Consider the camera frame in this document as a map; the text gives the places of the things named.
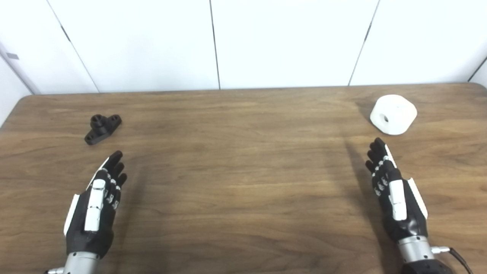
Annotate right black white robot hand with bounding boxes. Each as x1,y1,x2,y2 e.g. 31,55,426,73
365,137,428,242

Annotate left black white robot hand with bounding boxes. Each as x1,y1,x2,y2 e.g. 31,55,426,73
63,151,128,260

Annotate black flanged holder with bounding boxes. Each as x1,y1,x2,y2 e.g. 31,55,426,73
84,114,123,146

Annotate round white piece with holes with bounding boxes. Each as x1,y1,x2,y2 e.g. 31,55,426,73
370,94,418,135

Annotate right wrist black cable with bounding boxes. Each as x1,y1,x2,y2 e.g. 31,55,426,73
431,246,474,274

